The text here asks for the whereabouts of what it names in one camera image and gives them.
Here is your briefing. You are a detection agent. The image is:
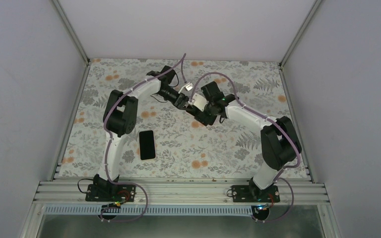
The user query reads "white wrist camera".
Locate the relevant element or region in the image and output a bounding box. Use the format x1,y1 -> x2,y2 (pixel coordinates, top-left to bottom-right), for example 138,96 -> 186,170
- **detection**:
178,82 -> 193,94
190,93 -> 208,112

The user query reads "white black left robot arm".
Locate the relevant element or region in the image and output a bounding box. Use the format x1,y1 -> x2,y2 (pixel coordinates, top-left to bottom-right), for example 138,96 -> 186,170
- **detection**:
86,66 -> 189,201

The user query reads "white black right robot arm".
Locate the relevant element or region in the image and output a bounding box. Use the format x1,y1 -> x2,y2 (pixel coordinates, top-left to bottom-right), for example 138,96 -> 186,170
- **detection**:
189,82 -> 302,202

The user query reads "slotted grey cable duct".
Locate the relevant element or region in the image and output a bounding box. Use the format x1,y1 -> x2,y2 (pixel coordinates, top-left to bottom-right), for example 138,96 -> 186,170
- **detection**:
44,204 -> 253,216

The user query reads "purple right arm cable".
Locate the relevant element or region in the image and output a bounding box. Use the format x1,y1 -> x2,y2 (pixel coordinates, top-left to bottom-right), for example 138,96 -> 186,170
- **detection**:
189,71 -> 302,223

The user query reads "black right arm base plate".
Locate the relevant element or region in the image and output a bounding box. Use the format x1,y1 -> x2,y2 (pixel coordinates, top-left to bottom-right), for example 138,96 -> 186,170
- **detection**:
227,185 -> 280,203

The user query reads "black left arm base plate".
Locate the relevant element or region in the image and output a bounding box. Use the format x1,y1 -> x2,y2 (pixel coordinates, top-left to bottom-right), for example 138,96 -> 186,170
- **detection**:
85,184 -> 136,202

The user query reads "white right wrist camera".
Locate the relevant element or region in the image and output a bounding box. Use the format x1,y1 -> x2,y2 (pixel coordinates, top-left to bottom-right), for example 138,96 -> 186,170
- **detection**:
190,93 -> 208,112

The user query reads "floral patterned table mat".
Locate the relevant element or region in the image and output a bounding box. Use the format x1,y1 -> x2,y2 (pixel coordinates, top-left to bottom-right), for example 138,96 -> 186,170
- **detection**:
58,58 -> 310,180

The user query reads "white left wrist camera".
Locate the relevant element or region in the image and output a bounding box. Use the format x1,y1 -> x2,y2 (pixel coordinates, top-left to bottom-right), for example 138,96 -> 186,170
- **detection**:
178,82 -> 193,94

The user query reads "aluminium front rail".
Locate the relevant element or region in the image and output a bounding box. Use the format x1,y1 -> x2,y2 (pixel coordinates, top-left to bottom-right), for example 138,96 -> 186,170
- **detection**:
33,178 -> 330,205

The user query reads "black smartphone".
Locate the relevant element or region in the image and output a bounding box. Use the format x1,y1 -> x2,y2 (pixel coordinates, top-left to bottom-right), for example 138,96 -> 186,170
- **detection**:
138,130 -> 156,161

